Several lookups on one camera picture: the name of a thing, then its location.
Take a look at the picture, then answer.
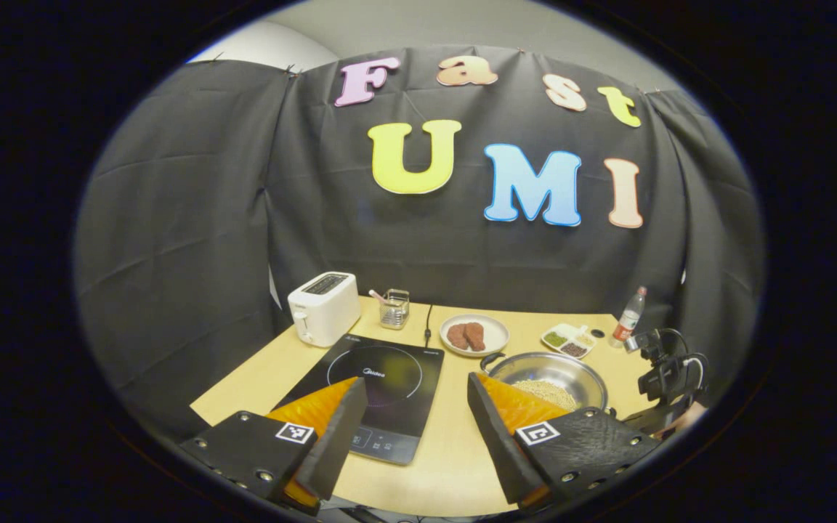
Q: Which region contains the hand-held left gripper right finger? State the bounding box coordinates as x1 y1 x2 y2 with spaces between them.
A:
466 372 663 516

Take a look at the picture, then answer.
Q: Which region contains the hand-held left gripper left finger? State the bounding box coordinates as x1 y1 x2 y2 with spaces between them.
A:
175 376 368 518

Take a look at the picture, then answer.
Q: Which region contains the black induction cooktop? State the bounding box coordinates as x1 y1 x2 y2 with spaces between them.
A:
273 334 445 466

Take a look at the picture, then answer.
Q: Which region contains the stainless steel pot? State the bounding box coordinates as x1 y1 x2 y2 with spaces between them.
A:
480 352 609 413

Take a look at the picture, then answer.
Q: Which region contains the soybeans heap in pot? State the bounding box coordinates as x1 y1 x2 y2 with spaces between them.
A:
511 378 579 411

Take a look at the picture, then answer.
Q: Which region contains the clear water bottle red label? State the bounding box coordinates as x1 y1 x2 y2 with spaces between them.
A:
611 285 648 348

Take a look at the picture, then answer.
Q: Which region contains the white round plate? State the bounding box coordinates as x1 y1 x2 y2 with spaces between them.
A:
439 314 510 357

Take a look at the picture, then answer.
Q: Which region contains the white divided tray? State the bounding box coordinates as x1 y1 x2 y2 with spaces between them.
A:
541 323 597 360

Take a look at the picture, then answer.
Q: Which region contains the white toaster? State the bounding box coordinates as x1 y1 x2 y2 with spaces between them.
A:
287 272 362 348

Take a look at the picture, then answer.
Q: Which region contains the black backdrop cloth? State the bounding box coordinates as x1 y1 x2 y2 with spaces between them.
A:
73 45 767 444

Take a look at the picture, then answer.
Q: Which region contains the metal wire basket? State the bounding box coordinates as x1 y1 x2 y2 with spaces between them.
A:
379 288 411 331

